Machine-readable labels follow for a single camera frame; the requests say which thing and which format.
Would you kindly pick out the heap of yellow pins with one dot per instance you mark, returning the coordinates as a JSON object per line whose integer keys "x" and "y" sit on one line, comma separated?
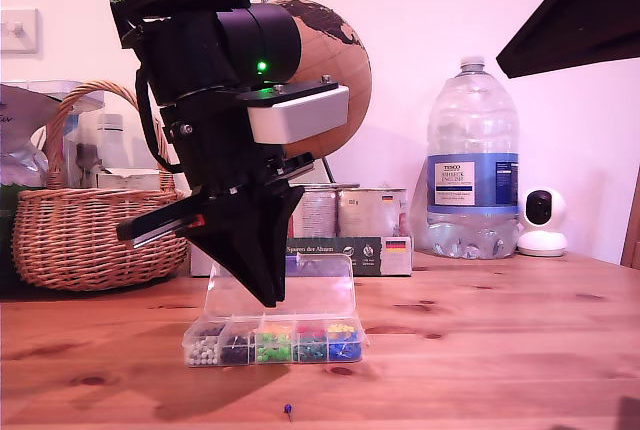
{"x": 342, "y": 328}

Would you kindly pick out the silver foil bag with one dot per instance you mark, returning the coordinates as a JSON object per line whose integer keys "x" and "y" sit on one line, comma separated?
{"x": 20, "y": 150}

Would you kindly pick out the large clear water bottle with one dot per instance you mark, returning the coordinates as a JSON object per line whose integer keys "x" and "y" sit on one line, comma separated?
{"x": 470, "y": 125}

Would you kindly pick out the blue-headed pin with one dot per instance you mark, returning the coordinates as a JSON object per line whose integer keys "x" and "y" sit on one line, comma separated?
{"x": 288, "y": 407}

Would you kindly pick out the cork globe on metal stand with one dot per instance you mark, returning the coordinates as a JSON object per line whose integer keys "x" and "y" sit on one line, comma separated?
{"x": 357, "y": 100}

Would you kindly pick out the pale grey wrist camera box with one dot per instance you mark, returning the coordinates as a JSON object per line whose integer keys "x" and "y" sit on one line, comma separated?
{"x": 300, "y": 115}

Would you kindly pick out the white plastic bottle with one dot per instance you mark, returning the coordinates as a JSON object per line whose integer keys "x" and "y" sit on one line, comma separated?
{"x": 112, "y": 145}

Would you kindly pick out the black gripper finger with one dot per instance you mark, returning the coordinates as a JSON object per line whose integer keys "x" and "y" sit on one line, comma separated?
{"x": 277, "y": 230}
{"x": 230, "y": 240}

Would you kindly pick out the heap of teal pins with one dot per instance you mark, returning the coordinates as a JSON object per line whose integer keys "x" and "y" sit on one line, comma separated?
{"x": 313, "y": 349}

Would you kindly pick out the white labelled tin can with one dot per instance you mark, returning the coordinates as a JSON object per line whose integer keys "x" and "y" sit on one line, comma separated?
{"x": 370, "y": 215}

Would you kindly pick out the dark green package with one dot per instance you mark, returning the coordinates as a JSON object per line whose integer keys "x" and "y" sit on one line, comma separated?
{"x": 6, "y": 230}

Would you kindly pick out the heap of blue pins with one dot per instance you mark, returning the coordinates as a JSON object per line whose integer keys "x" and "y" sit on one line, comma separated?
{"x": 345, "y": 348}

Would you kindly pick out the white wall light switch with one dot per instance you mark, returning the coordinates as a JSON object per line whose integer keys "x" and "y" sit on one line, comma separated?
{"x": 20, "y": 45}

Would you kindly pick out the tin can with red label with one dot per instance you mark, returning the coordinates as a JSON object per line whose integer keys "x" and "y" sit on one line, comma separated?
{"x": 320, "y": 215}

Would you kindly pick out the heap of white pins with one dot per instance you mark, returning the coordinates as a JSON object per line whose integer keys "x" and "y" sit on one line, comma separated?
{"x": 202, "y": 351}

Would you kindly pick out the heap of purple pins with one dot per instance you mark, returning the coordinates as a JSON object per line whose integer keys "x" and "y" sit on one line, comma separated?
{"x": 210, "y": 332}

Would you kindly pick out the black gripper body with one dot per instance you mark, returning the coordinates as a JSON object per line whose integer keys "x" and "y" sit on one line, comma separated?
{"x": 215, "y": 150}

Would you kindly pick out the heap of red pins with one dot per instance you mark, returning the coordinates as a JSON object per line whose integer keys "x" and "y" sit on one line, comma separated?
{"x": 312, "y": 329}

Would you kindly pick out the heap of black pins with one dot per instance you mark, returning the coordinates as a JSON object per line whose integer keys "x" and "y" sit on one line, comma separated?
{"x": 237, "y": 351}

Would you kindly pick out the small white cardboard box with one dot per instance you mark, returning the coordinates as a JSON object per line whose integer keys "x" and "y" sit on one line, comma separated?
{"x": 130, "y": 180}

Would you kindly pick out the heap of light green pins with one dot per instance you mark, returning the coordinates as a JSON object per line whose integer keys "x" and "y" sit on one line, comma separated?
{"x": 274, "y": 349}

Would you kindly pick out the small white round camera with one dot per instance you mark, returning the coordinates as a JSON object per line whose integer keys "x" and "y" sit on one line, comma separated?
{"x": 542, "y": 245}

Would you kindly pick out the clear plastic pin organiser box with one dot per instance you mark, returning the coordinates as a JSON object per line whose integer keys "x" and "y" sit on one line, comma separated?
{"x": 320, "y": 290}

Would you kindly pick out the heap of orange pins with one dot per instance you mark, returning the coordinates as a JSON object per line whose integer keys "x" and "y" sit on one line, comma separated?
{"x": 277, "y": 330}

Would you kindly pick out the cardboard tray with dark sleeve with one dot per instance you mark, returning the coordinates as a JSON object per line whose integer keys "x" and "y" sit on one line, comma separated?
{"x": 395, "y": 260}

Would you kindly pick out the clear plastic container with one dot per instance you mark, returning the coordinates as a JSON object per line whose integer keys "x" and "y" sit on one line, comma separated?
{"x": 87, "y": 125}

